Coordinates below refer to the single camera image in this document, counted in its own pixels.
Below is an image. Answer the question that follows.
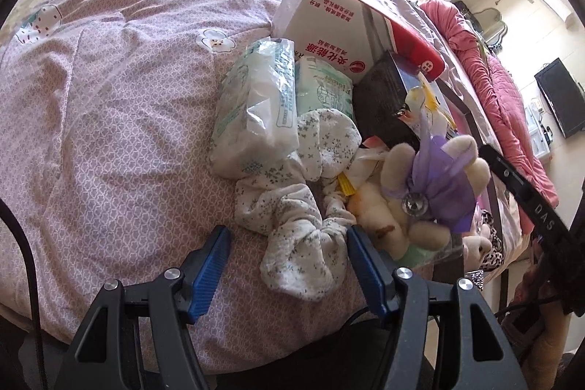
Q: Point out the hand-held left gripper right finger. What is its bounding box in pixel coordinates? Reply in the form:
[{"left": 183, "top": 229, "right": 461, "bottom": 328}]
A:
[{"left": 346, "top": 226, "right": 528, "bottom": 390}]

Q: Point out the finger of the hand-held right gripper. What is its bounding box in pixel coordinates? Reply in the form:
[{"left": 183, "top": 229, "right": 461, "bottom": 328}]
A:
[{"left": 479, "top": 144, "right": 531, "bottom": 204}]

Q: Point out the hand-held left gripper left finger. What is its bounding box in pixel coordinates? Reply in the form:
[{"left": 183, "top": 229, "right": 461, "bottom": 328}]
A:
[{"left": 55, "top": 226, "right": 231, "bottom": 390}]

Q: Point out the cream teddy bear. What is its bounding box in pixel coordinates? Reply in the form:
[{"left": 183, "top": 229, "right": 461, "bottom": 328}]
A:
[{"left": 353, "top": 183, "right": 412, "bottom": 256}]

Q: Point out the teddy bear with purple dress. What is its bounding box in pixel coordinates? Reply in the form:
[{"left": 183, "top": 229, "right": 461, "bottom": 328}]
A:
[{"left": 379, "top": 134, "right": 492, "bottom": 251}]

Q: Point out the floral white scrunchie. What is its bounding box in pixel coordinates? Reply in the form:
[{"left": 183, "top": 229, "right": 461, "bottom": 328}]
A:
[{"left": 234, "top": 107, "right": 363, "bottom": 302}]

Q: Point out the grey tray box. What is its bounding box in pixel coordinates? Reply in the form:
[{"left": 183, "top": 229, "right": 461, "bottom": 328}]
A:
[{"left": 356, "top": 0, "right": 509, "bottom": 281}]

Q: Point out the white drawer cabinet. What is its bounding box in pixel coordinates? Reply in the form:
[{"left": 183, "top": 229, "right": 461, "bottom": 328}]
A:
[{"left": 521, "top": 100, "right": 555, "bottom": 162}]

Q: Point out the leopard print scrunchie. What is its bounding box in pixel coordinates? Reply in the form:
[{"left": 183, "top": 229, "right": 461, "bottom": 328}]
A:
[{"left": 475, "top": 209, "right": 504, "bottom": 273}]

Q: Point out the red quilt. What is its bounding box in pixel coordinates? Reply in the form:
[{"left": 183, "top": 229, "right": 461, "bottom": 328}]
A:
[{"left": 419, "top": 0, "right": 561, "bottom": 208}]

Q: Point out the black television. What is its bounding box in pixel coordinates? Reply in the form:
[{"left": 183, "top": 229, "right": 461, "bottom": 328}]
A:
[{"left": 535, "top": 58, "right": 585, "bottom": 139}]

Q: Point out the yellow white snack cup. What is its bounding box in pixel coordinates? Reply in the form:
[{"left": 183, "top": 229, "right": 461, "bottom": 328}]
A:
[{"left": 395, "top": 85, "right": 458, "bottom": 139}]

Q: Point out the black box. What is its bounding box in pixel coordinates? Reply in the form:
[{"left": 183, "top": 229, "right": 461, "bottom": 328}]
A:
[{"left": 352, "top": 50, "right": 435, "bottom": 148}]

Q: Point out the white tissue pack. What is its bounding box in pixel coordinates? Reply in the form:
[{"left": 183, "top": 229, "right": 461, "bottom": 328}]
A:
[{"left": 210, "top": 38, "right": 300, "bottom": 179}]

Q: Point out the pink patterned quilt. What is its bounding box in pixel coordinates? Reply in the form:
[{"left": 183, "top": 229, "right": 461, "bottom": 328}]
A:
[{"left": 0, "top": 0, "right": 517, "bottom": 354}]

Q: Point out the green tissue pack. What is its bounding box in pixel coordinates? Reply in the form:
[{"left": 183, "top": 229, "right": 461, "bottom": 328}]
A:
[{"left": 295, "top": 54, "right": 356, "bottom": 122}]

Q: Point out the red and white box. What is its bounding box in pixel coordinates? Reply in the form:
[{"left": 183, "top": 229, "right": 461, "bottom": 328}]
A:
[{"left": 273, "top": 0, "right": 446, "bottom": 86}]

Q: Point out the wall mirror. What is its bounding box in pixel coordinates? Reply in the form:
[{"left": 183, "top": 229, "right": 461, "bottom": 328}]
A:
[{"left": 471, "top": 8, "right": 509, "bottom": 53}]

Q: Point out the black cable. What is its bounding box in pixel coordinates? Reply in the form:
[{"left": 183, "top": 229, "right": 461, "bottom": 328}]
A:
[{"left": 0, "top": 198, "right": 49, "bottom": 390}]

